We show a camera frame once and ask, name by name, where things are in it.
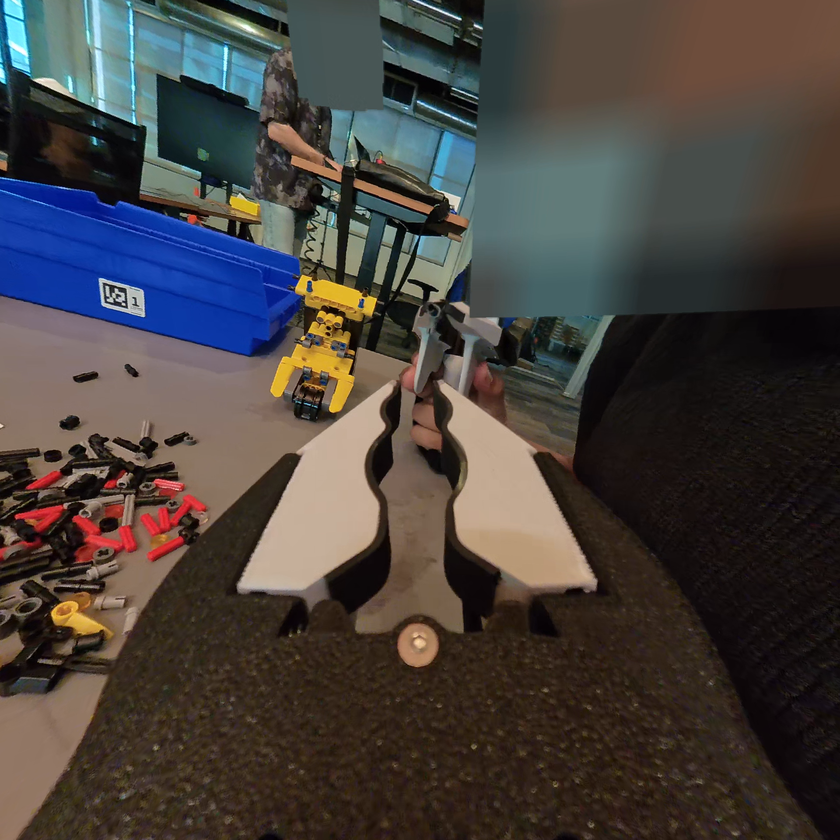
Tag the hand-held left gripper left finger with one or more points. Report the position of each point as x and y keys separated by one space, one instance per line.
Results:
x=308 y=518

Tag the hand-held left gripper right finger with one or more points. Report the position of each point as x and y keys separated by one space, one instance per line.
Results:
x=518 y=518

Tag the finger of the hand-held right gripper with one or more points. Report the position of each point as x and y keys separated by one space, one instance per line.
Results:
x=466 y=367
x=428 y=351

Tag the yellow toy brick vehicle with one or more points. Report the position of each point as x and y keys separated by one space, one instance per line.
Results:
x=321 y=354

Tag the person's right hand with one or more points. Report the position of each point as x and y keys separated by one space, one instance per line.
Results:
x=491 y=397

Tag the wooden standing desk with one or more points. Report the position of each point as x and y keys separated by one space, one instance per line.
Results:
x=394 y=193

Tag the black bag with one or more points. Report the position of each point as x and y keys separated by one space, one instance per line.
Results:
x=394 y=177

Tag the pile of toy brick parts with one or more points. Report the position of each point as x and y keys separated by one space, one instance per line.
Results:
x=85 y=525

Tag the small yellow box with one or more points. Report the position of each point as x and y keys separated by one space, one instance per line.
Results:
x=244 y=205

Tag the wooden work table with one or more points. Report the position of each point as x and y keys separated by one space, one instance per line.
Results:
x=197 y=205

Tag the blue bin with tag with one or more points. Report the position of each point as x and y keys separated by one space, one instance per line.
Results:
x=164 y=262

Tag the black computer monitor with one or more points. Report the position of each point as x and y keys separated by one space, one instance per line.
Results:
x=203 y=131
x=79 y=144

